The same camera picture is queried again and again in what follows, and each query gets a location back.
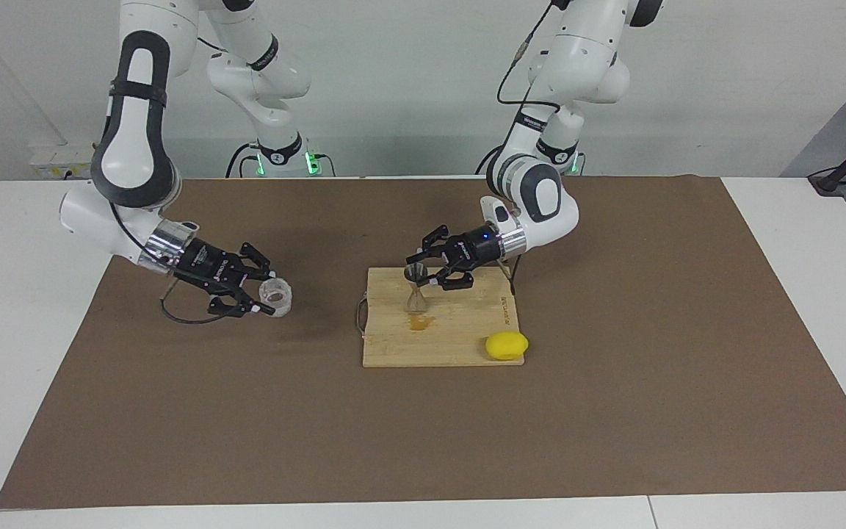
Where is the yellow lemon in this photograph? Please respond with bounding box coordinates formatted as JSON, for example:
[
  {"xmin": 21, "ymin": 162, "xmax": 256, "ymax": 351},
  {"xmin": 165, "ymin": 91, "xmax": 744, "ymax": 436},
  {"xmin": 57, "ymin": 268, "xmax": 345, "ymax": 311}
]
[{"xmin": 485, "ymin": 331, "xmax": 529, "ymax": 361}]

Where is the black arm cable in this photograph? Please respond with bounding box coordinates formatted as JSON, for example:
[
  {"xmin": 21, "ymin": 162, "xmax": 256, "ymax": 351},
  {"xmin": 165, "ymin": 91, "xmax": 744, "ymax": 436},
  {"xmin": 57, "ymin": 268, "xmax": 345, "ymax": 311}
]
[
  {"xmin": 496, "ymin": 0, "xmax": 563, "ymax": 295},
  {"xmin": 160, "ymin": 279, "xmax": 212, "ymax": 325}
]

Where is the steel double jigger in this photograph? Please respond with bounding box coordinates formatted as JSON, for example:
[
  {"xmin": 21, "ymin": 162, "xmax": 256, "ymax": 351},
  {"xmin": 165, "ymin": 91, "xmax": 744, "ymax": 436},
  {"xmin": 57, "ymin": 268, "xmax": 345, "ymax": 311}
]
[{"xmin": 403, "ymin": 264, "xmax": 433, "ymax": 313}]

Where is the small clear glass cup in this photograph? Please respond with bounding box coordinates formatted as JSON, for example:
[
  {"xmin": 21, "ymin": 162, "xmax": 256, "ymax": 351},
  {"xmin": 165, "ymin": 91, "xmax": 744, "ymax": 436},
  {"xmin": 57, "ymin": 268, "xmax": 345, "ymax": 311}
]
[{"xmin": 259, "ymin": 278, "xmax": 297, "ymax": 318}]

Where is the white wall power strip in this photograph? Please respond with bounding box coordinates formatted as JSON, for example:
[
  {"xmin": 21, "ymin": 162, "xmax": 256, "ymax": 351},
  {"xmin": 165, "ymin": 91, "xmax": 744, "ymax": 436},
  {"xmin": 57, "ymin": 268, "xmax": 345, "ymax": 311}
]
[{"xmin": 30, "ymin": 143, "xmax": 97, "ymax": 179}]

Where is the black right base cable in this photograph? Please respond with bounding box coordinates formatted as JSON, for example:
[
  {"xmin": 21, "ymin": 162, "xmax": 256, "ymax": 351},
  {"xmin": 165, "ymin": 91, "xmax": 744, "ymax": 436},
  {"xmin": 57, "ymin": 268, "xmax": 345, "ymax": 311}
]
[{"xmin": 225, "ymin": 143, "xmax": 259, "ymax": 179}]

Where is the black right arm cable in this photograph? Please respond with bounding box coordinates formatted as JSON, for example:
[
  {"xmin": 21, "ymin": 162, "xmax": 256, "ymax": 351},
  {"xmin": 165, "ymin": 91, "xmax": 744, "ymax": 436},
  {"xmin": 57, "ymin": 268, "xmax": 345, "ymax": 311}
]
[{"xmin": 160, "ymin": 279, "xmax": 212, "ymax": 325}]

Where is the wooden cutting board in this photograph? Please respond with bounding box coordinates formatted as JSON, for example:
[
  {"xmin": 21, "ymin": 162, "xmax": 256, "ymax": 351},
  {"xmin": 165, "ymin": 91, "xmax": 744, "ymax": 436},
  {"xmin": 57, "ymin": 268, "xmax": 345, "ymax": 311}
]
[{"xmin": 355, "ymin": 266, "xmax": 525, "ymax": 368}]

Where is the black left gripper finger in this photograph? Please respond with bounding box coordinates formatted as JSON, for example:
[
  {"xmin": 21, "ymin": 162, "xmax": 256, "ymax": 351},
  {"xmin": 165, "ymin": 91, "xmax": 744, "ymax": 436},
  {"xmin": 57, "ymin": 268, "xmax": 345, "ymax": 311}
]
[
  {"xmin": 427, "ymin": 266, "xmax": 477, "ymax": 291},
  {"xmin": 406, "ymin": 226, "xmax": 460, "ymax": 265}
]

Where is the brown table mat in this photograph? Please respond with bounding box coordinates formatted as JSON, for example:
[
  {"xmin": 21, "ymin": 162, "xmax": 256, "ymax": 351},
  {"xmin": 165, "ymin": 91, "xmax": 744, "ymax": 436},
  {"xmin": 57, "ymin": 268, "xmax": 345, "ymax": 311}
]
[{"xmin": 0, "ymin": 175, "xmax": 846, "ymax": 509}]

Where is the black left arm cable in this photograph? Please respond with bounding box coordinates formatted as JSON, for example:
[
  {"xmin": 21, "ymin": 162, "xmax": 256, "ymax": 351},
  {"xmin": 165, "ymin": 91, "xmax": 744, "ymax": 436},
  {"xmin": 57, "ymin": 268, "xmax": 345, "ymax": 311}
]
[{"xmin": 496, "ymin": 0, "xmax": 563, "ymax": 295}]

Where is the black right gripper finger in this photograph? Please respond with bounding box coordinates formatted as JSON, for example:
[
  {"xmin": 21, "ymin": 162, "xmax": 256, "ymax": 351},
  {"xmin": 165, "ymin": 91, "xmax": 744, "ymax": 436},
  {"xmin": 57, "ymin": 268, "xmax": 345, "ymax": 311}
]
[
  {"xmin": 236, "ymin": 242, "xmax": 277, "ymax": 278},
  {"xmin": 209, "ymin": 290, "xmax": 277, "ymax": 320}
]

